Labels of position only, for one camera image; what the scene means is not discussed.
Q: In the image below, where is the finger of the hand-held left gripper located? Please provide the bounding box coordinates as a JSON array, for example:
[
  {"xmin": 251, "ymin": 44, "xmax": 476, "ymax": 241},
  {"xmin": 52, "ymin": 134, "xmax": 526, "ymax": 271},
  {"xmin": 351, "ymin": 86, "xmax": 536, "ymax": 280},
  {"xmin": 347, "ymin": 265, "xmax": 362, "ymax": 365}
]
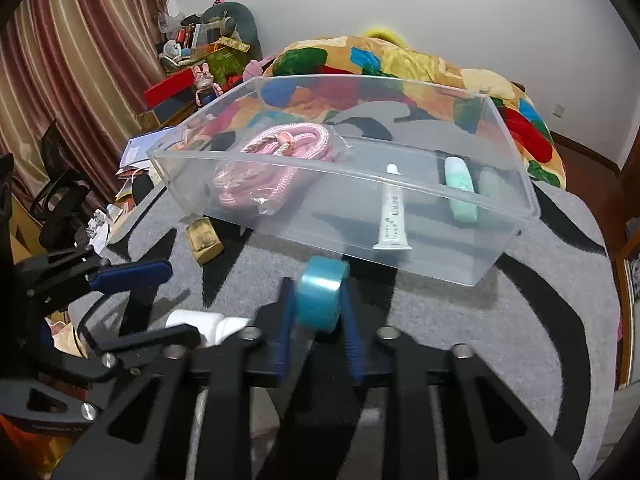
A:
[
  {"xmin": 14, "ymin": 247, "xmax": 174, "ymax": 307},
  {"xmin": 82, "ymin": 324, "xmax": 202, "ymax": 377}
]

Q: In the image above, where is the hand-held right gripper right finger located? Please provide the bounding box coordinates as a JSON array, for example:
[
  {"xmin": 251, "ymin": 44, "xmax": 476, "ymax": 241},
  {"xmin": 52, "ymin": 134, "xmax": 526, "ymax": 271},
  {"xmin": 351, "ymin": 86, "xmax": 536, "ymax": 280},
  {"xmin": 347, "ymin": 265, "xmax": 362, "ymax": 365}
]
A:
[{"xmin": 340, "ymin": 287, "xmax": 582, "ymax": 480}]

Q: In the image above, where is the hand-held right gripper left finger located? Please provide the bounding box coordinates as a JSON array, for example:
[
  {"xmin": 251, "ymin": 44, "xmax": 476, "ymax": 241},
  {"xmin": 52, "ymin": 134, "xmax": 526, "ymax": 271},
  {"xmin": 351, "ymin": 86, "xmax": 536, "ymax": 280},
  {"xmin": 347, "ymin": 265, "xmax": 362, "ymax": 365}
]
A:
[{"xmin": 50, "ymin": 278, "xmax": 298, "ymax": 480}]

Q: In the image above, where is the teal tape roll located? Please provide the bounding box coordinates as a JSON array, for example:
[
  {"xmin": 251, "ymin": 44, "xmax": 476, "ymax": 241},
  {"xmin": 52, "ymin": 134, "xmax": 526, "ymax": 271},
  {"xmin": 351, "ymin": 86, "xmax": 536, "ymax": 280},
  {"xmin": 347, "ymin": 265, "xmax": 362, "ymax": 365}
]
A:
[{"xmin": 295, "ymin": 255, "xmax": 351, "ymax": 333}]

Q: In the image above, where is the white plastic bottle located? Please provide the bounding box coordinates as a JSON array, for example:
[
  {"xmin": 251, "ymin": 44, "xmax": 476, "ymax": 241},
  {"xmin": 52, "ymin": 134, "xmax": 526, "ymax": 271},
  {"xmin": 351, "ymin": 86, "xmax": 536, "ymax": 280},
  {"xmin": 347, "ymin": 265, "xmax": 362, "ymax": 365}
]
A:
[{"xmin": 165, "ymin": 310, "xmax": 252, "ymax": 347}]

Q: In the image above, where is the clear plastic storage bin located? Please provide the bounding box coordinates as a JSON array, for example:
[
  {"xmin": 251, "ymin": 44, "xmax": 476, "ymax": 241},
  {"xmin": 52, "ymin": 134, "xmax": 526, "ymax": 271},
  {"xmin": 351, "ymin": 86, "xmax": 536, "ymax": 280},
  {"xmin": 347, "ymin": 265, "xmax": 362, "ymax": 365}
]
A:
[{"xmin": 147, "ymin": 74, "xmax": 542, "ymax": 288}]

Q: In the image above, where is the small gold box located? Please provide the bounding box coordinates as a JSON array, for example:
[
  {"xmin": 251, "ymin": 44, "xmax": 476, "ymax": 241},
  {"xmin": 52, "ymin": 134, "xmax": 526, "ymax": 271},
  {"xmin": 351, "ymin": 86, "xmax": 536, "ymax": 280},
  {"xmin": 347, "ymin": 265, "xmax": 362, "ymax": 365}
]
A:
[{"xmin": 186, "ymin": 217, "xmax": 225, "ymax": 266}]

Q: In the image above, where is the black office chair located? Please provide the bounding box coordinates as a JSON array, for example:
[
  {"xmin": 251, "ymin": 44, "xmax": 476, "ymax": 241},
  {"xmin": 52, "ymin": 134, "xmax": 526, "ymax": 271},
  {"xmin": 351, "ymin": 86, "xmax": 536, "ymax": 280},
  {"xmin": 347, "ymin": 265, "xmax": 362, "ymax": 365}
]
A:
[{"xmin": 29, "ymin": 120, "xmax": 97, "ymax": 252}]

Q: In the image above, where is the pile of papers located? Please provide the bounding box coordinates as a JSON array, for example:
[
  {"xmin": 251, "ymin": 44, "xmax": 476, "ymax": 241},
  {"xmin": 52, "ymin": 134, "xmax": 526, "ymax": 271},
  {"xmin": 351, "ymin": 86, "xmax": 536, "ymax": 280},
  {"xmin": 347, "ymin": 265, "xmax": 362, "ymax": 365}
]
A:
[{"xmin": 119, "ymin": 130, "xmax": 168, "ymax": 183}]

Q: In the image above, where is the white squeeze tube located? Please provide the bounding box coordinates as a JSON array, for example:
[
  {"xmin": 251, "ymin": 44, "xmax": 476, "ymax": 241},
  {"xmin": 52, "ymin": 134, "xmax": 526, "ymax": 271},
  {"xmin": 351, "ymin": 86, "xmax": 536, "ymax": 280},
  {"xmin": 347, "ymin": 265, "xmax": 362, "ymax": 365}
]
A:
[{"xmin": 373, "ymin": 163, "xmax": 414, "ymax": 251}]

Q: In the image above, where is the grey black printed blanket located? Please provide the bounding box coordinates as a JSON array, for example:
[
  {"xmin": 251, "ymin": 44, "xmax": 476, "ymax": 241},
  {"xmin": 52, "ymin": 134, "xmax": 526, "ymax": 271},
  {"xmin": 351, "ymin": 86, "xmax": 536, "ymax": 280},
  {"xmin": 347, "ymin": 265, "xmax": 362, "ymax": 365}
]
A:
[{"xmin": 65, "ymin": 102, "xmax": 623, "ymax": 471}]

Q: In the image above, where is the dark blue box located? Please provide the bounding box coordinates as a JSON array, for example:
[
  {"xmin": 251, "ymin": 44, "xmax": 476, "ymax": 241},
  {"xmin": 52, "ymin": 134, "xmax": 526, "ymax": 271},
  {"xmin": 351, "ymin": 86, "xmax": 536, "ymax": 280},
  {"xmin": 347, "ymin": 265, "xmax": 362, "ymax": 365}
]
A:
[{"xmin": 151, "ymin": 89, "xmax": 199, "ymax": 127}]

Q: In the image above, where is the mint green bottle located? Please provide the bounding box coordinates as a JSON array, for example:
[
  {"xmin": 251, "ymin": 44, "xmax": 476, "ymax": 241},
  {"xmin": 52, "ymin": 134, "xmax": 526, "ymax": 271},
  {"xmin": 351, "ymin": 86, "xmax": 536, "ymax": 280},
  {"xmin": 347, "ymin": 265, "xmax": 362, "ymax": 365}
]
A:
[{"xmin": 444, "ymin": 156, "xmax": 482, "ymax": 222}]

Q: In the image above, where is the red flat box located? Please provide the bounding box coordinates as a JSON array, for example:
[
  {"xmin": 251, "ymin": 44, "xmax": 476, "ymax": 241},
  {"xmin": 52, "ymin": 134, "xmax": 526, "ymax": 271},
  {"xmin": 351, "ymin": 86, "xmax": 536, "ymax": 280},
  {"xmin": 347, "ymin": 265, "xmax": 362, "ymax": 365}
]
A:
[{"xmin": 144, "ymin": 67, "xmax": 197, "ymax": 107}]

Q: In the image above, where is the pink rabbit toy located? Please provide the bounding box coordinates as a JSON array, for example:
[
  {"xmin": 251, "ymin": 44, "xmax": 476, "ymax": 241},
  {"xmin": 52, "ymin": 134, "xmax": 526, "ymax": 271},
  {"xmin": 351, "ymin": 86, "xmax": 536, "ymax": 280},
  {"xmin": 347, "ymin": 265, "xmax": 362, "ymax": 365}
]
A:
[{"xmin": 192, "ymin": 62, "xmax": 224, "ymax": 109}]

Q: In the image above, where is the striped red curtain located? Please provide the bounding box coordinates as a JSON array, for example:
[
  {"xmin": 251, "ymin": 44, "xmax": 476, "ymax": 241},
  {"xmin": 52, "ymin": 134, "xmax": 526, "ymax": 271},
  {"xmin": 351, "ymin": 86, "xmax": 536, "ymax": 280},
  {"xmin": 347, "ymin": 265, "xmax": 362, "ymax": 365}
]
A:
[{"xmin": 0, "ymin": 0, "xmax": 172, "ymax": 221}]

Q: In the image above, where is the green patterned box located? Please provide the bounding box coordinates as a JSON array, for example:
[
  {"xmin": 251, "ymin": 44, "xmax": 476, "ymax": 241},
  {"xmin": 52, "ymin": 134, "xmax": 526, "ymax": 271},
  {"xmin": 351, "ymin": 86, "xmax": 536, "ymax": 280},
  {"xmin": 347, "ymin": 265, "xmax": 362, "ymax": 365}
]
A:
[{"xmin": 207, "ymin": 40, "xmax": 252, "ymax": 81}]

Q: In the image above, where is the grey plush toy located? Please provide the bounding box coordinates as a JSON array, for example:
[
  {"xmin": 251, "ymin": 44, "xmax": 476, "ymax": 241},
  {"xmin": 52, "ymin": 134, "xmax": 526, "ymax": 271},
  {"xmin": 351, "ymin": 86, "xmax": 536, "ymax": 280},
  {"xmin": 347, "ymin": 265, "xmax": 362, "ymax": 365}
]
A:
[{"xmin": 200, "ymin": 2, "xmax": 264, "ymax": 61}]

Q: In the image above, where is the wooden bedside furniture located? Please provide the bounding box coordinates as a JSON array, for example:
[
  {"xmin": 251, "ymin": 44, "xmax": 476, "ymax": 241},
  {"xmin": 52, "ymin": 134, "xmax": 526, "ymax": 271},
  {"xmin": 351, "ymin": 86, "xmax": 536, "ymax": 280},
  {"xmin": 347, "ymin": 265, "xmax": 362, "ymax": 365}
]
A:
[{"xmin": 614, "ymin": 237, "xmax": 640, "ymax": 392}]

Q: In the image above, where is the colourful floral quilt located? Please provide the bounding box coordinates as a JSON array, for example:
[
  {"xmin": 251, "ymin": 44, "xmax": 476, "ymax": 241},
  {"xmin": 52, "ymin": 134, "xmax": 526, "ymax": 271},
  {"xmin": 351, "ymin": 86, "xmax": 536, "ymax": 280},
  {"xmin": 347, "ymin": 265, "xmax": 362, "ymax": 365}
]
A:
[{"xmin": 240, "ymin": 35, "xmax": 568, "ymax": 191}]

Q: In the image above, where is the yellow pillow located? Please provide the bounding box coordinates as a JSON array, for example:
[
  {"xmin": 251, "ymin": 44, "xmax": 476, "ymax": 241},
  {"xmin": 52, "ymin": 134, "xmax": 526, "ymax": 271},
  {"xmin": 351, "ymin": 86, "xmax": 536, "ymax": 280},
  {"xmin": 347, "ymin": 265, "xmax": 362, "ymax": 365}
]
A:
[{"xmin": 364, "ymin": 27, "xmax": 403, "ymax": 45}]

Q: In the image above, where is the pink rope in plastic bag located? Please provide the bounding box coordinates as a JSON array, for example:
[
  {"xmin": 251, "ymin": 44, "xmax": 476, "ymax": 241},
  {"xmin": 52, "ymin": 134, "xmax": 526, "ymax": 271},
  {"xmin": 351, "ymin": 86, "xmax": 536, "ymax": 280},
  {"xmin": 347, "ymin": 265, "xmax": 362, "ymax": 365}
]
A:
[{"xmin": 212, "ymin": 124, "xmax": 353, "ymax": 217}]

